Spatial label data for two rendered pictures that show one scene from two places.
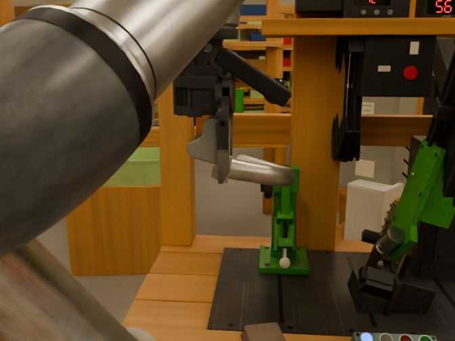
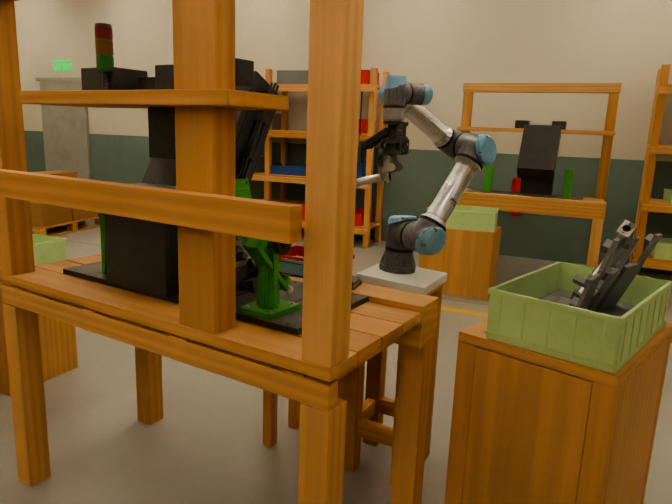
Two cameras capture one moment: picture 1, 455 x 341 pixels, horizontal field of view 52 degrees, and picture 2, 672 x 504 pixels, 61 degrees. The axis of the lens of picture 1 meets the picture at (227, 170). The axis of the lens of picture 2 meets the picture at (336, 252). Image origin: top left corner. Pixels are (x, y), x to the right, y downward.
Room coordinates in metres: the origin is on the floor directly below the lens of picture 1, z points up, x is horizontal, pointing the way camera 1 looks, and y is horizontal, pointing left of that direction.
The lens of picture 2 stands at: (2.59, 0.78, 1.45)
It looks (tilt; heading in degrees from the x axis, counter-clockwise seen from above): 12 degrees down; 207
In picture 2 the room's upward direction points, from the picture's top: 2 degrees clockwise
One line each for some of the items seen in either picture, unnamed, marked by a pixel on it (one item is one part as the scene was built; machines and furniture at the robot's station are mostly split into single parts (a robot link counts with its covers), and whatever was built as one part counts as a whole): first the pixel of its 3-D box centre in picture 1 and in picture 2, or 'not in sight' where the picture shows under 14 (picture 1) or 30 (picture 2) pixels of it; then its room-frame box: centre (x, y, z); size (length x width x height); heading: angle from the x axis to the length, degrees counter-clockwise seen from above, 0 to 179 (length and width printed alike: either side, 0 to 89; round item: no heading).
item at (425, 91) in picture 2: not in sight; (413, 94); (0.57, 0.05, 1.59); 0.11 x 0.11 x 0.08; 61
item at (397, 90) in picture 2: not in sight; (395, 91); (0.67, 0.02, 1.59); 0.09 x 0.08 x 0.11; 151
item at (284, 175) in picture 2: not in sight; (275, 154); (-4.06, -3.55, 1.10); 3.01 x 0.55 x 2.20; 93
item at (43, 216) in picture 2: not in sight; (49, 202); (-2.42, -6.08, 0.37); 1.20 x 0.80 x 0.74; 11
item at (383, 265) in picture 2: not in sight; (398, 257); (0.41, -0.02, 0.94); 0.15 x 0.15 x 0.10
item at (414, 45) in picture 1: (392, 65); (183, 133); (1.24, -0.43, 1.42); 0.17 x 0.12 x 0.15; 85
